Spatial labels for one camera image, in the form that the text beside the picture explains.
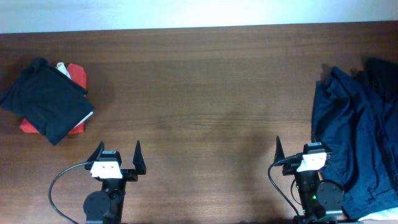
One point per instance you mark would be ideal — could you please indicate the folded red garment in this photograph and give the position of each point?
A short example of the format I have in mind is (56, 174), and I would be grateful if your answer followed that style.
(27, 127)

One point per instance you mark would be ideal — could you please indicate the navy blue shorts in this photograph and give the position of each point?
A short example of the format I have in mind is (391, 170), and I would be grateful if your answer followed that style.
(359, 125)

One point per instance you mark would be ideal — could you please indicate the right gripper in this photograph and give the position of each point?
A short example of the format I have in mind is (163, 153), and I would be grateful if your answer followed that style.
(290, 168)

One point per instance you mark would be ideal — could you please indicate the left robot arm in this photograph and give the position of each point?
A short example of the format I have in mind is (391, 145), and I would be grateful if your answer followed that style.
(106, 205)

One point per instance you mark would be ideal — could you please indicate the folded black garment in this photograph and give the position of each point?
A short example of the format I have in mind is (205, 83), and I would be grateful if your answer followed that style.
(48, 99)

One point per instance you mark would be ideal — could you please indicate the folded white garment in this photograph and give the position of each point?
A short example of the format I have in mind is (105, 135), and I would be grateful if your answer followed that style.
(74, 72)

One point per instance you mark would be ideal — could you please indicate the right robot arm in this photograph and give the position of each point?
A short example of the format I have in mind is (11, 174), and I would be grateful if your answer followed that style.
(321, 199)

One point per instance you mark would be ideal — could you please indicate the black garment with white band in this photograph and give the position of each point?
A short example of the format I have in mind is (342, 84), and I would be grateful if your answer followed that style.
(380, 77)

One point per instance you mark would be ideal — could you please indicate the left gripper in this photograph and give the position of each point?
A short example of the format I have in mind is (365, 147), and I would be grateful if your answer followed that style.
(137, 161)

